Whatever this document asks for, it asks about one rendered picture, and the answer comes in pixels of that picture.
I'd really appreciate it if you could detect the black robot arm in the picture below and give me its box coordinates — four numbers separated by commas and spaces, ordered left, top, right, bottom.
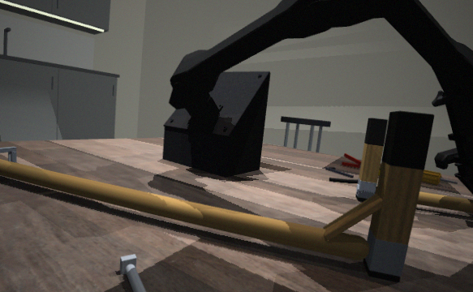
170, 0, 473, 129

